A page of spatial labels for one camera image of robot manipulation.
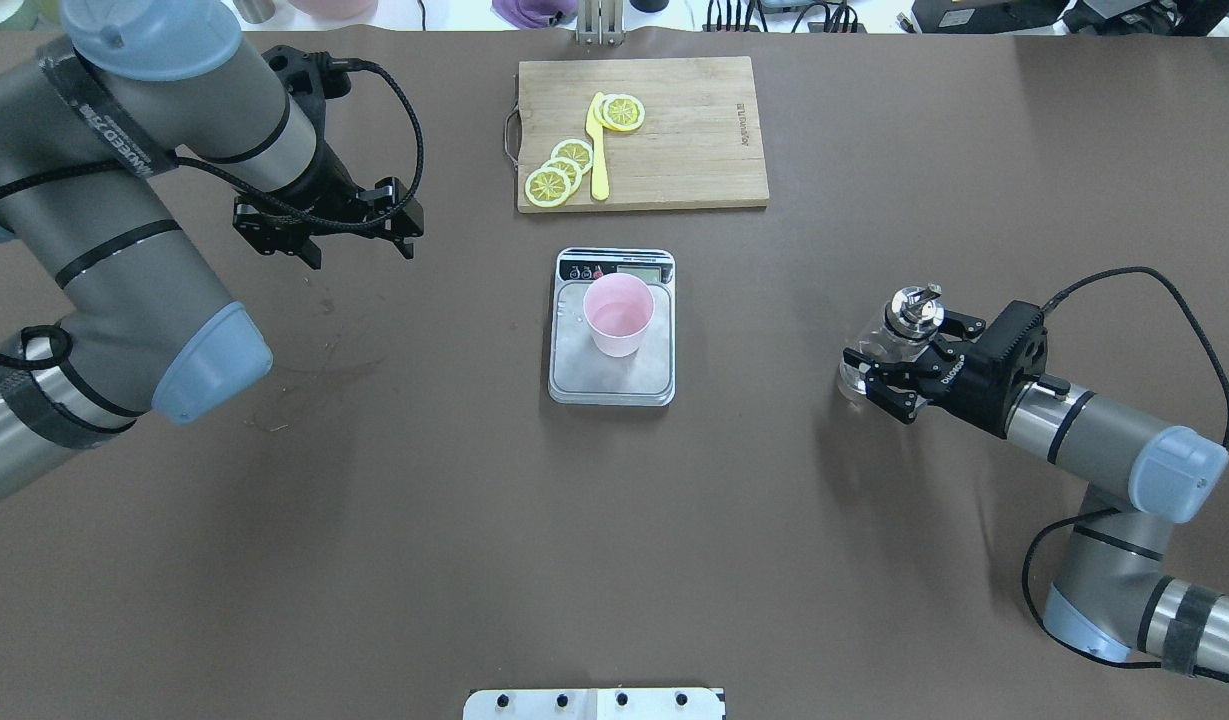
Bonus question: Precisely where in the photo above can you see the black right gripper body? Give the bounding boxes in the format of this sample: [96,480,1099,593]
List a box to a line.
[930,300,1048,437]

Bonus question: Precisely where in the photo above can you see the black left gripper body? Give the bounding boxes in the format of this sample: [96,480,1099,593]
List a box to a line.
[234,45,425,252]

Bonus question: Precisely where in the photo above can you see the pink plastic cup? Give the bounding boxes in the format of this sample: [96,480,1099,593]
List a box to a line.
[583,272,656,358]

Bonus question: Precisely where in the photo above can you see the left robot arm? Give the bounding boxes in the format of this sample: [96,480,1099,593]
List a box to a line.
[0,1,425,503]

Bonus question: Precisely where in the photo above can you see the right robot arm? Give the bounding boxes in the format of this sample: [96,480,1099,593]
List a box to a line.
[839,288,1229,684]

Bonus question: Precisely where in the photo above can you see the digital kitchen scale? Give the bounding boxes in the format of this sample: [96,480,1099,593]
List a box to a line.
[547,247,675,407]

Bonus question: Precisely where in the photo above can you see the lemon slice pair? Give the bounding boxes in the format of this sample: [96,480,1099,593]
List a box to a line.
[522,138,594,209]

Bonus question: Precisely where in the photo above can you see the yellow plastic knife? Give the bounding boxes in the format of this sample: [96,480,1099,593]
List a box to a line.
[585,92,610,202]

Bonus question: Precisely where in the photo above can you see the bamboo cutting board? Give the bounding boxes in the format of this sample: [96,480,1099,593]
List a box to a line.
[515,57,771,213]

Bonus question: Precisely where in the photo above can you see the black power strip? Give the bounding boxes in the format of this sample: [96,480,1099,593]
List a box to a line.
[698,1,866,34]

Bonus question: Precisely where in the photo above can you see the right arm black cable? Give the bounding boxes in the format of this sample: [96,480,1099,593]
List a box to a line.
[1021,265,1229,691]

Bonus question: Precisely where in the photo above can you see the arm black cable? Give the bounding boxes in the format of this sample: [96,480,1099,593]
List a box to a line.
[0,58,426,371]
[1021,265,1229,691]

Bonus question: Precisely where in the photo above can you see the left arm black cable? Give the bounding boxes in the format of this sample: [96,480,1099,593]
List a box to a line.
[0,58,426,371]

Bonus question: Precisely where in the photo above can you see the aluminium frame post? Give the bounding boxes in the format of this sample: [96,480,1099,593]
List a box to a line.
[576,0,626,47]

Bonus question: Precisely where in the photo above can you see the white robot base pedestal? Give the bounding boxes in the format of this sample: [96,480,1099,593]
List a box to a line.
[462,687,728,719]

